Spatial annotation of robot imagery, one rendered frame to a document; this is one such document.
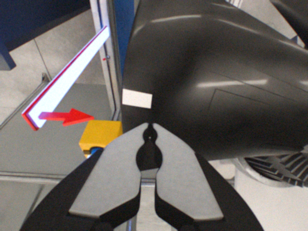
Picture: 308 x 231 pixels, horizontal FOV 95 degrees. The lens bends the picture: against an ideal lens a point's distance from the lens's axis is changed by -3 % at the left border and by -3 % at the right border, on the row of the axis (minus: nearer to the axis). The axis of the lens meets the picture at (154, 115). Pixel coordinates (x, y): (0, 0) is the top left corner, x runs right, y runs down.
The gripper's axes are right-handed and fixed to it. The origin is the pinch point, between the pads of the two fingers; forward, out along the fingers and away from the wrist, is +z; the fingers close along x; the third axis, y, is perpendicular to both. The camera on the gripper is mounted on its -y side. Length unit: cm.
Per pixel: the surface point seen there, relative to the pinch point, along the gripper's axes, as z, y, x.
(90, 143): 19.9, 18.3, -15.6
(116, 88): 38.8, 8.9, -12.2
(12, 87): 139, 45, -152
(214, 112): 2.9, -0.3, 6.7
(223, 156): 4.3, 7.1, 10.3
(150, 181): 43, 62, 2
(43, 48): 127, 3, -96
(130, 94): 4.3, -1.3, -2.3
